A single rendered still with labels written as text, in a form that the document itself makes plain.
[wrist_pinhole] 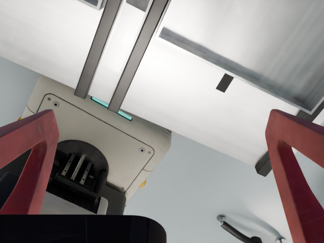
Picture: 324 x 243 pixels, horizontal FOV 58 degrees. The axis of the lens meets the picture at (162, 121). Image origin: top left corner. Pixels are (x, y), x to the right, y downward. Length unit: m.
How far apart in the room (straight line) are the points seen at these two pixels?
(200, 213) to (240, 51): 1.54
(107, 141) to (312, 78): 0.94
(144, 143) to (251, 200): 0.87
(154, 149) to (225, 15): 0.89
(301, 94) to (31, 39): 0.42
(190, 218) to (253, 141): 1.44
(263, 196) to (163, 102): 1.46
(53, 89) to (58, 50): 0.74
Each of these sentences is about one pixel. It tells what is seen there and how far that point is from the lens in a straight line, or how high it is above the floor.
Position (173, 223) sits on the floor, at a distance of 1.98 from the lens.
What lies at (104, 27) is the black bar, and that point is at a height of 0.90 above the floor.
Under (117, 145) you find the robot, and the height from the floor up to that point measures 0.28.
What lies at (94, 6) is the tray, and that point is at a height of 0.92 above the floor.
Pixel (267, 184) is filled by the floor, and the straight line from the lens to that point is 1.82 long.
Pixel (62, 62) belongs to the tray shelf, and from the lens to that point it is 0.49.
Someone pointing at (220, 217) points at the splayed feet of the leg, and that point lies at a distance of 1.93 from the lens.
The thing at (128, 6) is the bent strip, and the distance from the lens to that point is 0.44.
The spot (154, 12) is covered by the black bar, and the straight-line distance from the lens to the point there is 0.42.
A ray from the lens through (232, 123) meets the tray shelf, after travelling 0.51.
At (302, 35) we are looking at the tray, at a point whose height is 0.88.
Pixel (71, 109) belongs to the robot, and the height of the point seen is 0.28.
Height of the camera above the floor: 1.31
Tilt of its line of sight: 61 degrees down
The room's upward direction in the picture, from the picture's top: 174 degrees counter-clockwise
